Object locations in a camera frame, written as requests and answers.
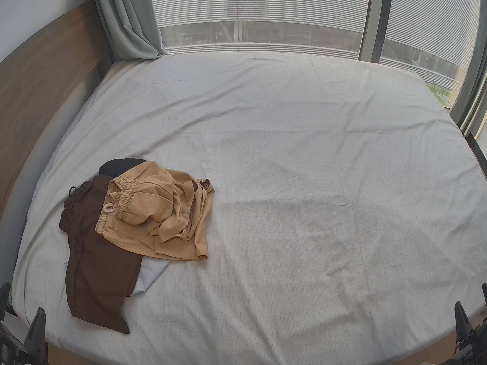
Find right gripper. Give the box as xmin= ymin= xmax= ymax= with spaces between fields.
xmin=455 ymin=283 xmax=487 ymax=365

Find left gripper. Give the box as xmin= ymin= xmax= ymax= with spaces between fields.
xmin=0 ymin=282 xmax=47 ymax=365

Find tan shorts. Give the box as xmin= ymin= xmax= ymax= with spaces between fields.
xmin=94 ymin=161 xmax=217 ymax=261

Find bed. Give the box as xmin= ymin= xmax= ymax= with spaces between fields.
xmin=0 ymin=0 xmax=487 ymax=365

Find dark brown shorts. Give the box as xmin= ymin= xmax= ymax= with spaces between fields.
xmin=58 ymin=175 xmax=143 ymax=334

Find pale blue garment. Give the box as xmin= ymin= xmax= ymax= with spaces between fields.
xmin=130 ymin=256 xmax=172 ymax=298

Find black garment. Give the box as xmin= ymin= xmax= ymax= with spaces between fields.
xmin=98 ymin=158 xmax=147 ymax=178

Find grey-green curtain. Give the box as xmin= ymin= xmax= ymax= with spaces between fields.
xmin=89 ymin=0 xmax=168 ymax=60

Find window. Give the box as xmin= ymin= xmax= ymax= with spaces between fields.
xmin=146 ymin=0 xmax=487 ymax=136

